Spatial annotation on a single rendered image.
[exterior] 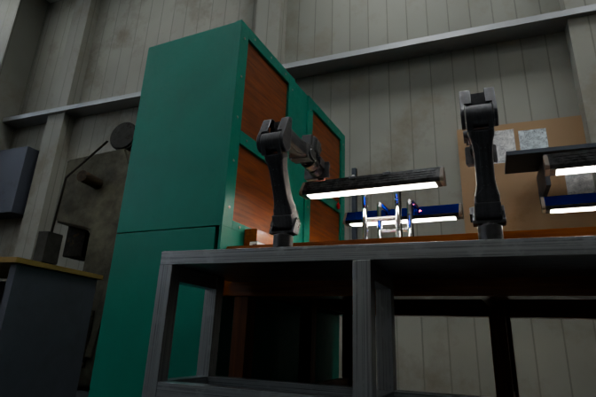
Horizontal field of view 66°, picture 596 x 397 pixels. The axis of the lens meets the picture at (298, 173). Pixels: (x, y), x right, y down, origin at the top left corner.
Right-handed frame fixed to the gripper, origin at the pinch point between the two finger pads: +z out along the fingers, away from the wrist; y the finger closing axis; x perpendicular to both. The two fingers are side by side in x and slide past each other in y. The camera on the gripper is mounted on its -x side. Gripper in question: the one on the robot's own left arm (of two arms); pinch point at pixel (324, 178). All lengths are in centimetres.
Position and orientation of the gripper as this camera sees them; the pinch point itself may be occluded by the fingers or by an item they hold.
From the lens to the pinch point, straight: 188.7
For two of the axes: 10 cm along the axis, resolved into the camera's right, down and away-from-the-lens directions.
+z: 3.6, 3.6, 8.6
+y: -9.3, 1.0, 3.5
